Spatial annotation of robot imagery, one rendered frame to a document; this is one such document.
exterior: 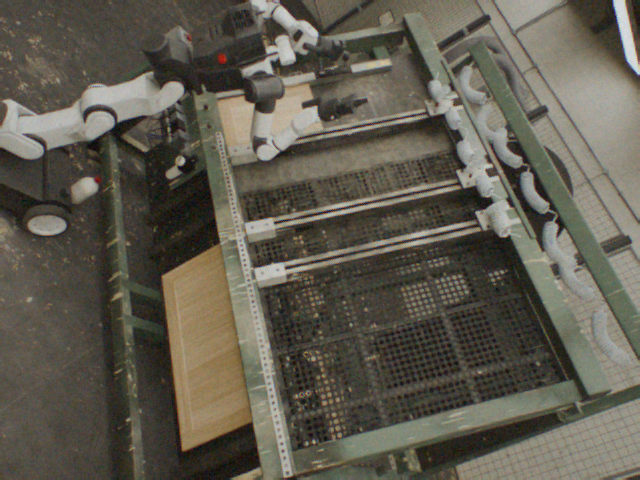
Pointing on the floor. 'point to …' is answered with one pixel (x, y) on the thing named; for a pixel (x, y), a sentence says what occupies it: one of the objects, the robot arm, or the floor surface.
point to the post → (135, 73)
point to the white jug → (84, 189)
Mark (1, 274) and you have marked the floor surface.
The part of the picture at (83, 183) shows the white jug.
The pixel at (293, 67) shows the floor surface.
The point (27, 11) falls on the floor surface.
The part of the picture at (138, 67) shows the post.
